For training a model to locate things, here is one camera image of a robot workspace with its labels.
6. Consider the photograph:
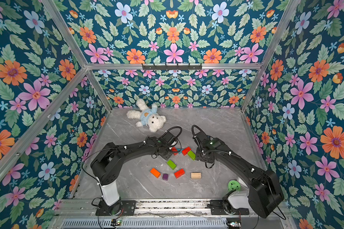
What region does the red block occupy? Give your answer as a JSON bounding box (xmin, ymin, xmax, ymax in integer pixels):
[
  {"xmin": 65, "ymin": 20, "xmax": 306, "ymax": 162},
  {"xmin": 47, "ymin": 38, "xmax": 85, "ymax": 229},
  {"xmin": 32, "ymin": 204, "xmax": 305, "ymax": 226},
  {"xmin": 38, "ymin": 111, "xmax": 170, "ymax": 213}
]
[
  {"xmin": 171, "ymin": 147, "xmax": 178, "ymax": 156},
  {"xmin": 174, "ymin": 169, "xmax": 185, "ymax": 179},
  {"xmin": 182, "ymin": 147, "xmax": 191, "ymax": 156}
]

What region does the green block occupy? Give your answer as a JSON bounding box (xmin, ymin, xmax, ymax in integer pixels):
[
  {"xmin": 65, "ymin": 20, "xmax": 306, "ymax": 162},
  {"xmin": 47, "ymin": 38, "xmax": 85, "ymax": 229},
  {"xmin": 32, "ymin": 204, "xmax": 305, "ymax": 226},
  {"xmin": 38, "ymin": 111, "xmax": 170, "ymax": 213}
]
[
  {"xmin": 167, "ymin": 160, "xmax": 177, "ymax": 170},
  {"xmin": 187, "ymin": 150, "xmax": 196, "ymax": 160}
]

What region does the natural wood block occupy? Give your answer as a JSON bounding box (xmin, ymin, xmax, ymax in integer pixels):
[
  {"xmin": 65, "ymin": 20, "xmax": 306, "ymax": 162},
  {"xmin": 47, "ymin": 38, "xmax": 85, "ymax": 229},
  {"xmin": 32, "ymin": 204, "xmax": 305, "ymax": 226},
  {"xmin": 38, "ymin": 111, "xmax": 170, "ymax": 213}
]
[{"xmin": 191, "ymin": 172, "xmax": 202, "ymax": 179}]

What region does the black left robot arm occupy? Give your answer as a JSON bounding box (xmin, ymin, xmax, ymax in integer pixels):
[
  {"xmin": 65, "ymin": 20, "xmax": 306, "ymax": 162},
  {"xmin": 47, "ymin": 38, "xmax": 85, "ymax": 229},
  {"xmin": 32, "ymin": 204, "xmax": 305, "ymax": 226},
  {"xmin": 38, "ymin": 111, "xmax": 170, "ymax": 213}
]
[{"xmin": 90, "ymin": 126, "xmax": 182, "ymax": 216}]

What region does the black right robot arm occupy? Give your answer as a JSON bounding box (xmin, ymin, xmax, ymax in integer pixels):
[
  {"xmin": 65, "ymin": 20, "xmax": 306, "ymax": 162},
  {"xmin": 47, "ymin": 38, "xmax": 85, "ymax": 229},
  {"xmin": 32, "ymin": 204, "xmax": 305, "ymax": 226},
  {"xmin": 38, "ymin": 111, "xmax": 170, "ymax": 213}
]
[{"xmin": 191, "ymin": 125, "xmax": 284, "ymax": 219}]

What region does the white teddy bear blue shirt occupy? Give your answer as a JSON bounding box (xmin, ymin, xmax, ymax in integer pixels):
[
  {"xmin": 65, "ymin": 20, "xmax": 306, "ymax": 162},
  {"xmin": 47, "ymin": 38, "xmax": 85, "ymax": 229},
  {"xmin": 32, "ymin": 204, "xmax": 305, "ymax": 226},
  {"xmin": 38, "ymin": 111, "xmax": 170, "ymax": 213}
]
[{"xmin": 127, "ymin": 98, "xmax": 167, "ymax": 133}]

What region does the orange block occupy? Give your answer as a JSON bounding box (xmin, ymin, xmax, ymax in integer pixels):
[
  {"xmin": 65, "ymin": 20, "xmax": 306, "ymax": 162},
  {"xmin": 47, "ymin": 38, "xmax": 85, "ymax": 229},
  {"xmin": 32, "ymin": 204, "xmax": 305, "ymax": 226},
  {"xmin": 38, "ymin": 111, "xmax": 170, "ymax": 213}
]
[{"xmin": 150, "ymin": 168, "xmax": 161, "ymax": 178}]

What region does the purple cube block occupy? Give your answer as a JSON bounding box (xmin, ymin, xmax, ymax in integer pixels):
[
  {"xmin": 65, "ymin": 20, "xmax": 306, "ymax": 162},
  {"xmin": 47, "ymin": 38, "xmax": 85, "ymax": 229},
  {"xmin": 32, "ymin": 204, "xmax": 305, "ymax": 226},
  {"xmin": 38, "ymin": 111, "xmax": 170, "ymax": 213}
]
[{"xmin": 162, "ymin": 174, "xmax": 169, "ymax": 181}]

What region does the right small circuit board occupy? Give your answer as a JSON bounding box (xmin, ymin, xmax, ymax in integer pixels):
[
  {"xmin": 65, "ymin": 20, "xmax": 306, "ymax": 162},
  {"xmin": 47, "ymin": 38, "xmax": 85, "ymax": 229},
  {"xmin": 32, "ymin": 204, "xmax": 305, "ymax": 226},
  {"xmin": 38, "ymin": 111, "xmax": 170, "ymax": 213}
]
[{"xmin": 226, "ymin": 219, "xmax": 241, "ymax": 229}]

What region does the small circuit board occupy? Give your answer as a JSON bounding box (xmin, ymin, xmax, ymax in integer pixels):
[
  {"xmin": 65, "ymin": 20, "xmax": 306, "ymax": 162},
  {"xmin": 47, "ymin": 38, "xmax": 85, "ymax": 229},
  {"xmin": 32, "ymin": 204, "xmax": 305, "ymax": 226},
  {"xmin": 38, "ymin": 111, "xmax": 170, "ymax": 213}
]
[
  {"xmin": 110, "ymin": 219, "xmax": 122, "ymax": 227},
  {"xmin": 226, "ymin": 219, "xmax": 241, "ymax": 229}
]

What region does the left small circuit board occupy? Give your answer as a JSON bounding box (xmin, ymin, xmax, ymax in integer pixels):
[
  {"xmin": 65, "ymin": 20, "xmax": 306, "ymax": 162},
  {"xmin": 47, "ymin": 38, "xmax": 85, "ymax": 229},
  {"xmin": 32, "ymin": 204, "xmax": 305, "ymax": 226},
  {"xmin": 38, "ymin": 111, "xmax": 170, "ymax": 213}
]
[{"xmin": 110, "ymin": 219, "xmax": 122, "ymax": 227}]

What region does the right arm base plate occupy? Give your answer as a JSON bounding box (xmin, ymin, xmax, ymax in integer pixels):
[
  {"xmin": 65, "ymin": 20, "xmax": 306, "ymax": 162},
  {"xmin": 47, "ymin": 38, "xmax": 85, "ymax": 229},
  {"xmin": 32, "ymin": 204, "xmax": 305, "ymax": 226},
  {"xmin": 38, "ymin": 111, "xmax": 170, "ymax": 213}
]
[{"xmin": 207, "ymin": 199, "xmax": 249, "ymax": 216}]

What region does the black hook rail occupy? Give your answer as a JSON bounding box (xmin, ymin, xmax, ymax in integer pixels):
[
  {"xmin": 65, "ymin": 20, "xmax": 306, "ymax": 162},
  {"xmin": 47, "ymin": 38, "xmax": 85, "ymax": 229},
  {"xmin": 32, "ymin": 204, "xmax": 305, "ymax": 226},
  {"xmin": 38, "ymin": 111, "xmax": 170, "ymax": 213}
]
[{"xmin": 142, "ymin": 64, "xmax": 203, "ymax": 71}]

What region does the white vented cable duct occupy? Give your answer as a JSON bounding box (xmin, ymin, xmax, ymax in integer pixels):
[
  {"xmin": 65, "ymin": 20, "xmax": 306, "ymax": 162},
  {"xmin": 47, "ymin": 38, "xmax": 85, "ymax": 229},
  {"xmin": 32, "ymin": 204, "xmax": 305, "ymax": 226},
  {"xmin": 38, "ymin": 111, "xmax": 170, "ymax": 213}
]
[{"xmin": 61, "ymin": 218, "xmax": 228, "ymax": 229}]

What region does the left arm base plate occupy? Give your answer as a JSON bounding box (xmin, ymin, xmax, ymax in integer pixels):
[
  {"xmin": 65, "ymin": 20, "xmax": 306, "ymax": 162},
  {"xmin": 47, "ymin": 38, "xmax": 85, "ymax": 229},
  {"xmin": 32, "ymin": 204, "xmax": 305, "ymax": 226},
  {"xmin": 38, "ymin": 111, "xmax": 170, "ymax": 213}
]
[{"xmin": 96, "ymin": 200, "xmax": 136, "ymax": 217}]

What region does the aluminium front rail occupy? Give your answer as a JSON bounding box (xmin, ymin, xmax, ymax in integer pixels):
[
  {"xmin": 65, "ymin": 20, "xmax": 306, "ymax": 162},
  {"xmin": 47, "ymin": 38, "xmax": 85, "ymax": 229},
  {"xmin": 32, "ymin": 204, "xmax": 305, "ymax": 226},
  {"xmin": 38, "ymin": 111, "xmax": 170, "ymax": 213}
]
[{"xmin": 54, "ymin": 198, "xmax": 283, "ymax": 222}]

